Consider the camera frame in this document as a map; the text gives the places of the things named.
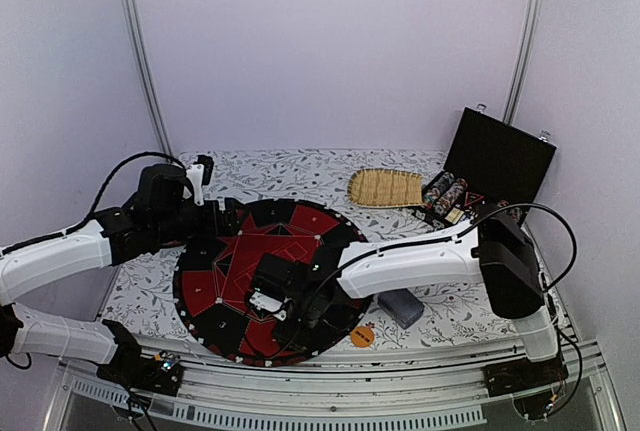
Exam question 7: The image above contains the blue Texas Hold'em card box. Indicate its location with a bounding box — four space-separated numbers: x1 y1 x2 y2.
445 208 464 225

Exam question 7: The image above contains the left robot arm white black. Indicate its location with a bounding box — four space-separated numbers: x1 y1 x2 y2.
1 161 246 396

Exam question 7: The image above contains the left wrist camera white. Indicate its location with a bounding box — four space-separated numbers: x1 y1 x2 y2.
183 155 214 206

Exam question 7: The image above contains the black poker set case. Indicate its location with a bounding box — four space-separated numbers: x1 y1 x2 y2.
411 108 556 230

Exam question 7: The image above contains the orange big blind button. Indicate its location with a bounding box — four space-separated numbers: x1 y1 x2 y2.
350 326 375 348

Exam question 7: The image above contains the aluminium front rail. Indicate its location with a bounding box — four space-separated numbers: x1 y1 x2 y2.
45 339 625 430

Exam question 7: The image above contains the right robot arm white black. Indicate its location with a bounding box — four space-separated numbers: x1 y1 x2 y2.
273 207 568 391

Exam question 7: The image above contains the woven bamboo tray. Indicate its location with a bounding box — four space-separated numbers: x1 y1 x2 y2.
347 168 423 208

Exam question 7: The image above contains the aluminium frame post left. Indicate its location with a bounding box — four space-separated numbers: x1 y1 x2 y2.
121 0 174 156

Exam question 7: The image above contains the middle long chip row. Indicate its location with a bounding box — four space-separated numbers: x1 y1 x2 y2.
434 178 467 216

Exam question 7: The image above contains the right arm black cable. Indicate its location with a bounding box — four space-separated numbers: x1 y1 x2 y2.
469 203 579 292

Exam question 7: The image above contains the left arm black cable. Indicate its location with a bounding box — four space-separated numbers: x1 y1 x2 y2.
84 151 186 225

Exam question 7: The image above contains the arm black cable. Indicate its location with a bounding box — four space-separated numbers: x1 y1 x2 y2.
469 203 579 292
84 151 186 225

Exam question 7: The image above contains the round red black poker mat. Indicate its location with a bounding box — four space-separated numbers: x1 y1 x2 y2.
173 199 371 367

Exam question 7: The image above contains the red triangular all-in marker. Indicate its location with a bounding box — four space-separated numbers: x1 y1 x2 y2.
464 192 484 207

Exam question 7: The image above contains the aluminium frame post right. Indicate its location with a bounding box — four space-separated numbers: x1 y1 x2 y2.
502 0 543 125

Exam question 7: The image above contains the aluminium frame post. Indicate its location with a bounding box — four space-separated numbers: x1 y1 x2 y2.
502 0 543 125
121 0 174 156

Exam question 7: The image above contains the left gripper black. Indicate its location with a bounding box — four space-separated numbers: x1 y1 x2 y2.
153 197 251 246

